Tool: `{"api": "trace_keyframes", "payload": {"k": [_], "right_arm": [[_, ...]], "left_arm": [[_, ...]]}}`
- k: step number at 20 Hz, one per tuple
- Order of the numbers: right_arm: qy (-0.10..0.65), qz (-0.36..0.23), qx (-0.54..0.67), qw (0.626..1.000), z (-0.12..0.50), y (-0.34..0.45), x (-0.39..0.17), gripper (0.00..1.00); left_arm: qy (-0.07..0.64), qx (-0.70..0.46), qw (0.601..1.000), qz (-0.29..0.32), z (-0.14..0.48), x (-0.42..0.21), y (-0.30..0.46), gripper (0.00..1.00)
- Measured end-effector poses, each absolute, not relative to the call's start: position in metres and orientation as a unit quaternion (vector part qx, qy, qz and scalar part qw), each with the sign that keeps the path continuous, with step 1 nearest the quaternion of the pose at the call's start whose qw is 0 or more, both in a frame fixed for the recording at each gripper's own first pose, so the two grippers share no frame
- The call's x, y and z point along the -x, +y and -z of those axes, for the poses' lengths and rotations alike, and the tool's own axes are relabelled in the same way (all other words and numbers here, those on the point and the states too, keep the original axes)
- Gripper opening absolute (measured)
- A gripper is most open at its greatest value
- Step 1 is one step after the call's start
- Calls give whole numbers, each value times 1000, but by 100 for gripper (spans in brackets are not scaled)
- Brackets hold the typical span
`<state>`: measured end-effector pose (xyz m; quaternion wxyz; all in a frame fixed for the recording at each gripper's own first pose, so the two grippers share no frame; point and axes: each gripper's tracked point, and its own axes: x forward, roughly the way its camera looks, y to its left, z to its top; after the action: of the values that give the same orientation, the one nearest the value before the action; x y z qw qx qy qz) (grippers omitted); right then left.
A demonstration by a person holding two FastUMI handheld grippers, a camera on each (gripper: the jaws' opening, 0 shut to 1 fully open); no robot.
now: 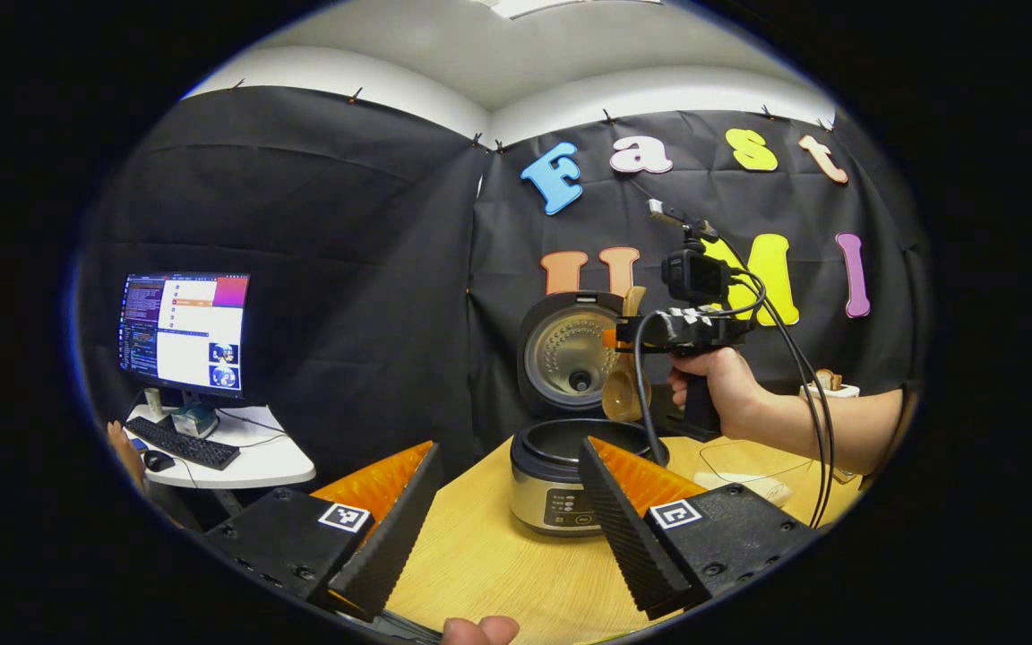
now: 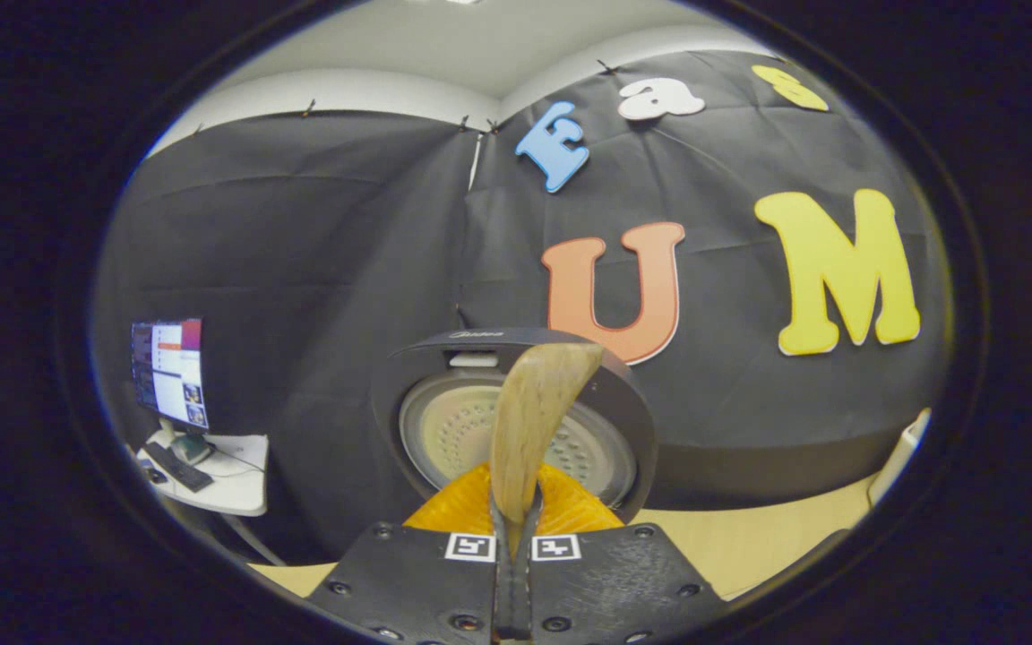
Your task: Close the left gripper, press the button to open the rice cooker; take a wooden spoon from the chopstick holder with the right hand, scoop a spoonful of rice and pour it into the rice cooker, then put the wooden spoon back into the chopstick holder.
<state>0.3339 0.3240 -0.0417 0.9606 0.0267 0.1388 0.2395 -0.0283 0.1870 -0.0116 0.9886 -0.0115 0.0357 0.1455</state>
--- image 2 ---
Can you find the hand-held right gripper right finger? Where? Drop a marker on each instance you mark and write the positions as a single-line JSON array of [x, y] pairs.
[[614, 582]]

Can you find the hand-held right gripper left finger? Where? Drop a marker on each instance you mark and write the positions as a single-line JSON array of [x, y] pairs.
[[408, 587]]

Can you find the grey silver rice cooker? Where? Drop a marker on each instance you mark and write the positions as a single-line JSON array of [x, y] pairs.
[[606, 403]]

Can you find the wooden spoon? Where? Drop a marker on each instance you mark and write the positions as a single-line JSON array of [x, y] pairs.
[[534, 412]]

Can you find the white side table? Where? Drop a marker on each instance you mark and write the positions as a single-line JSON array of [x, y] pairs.
[[243, 484]]

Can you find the black keyboard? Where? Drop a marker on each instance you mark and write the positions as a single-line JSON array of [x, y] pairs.
[[177, 468]]

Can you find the black computer mouse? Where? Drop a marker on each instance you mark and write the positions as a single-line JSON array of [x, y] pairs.
[[156, 475]]

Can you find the computer monitor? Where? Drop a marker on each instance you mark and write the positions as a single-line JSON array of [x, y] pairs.
[[171, 372]]

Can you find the black backdrop cloth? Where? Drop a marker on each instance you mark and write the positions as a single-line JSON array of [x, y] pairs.
[[319, 251]]

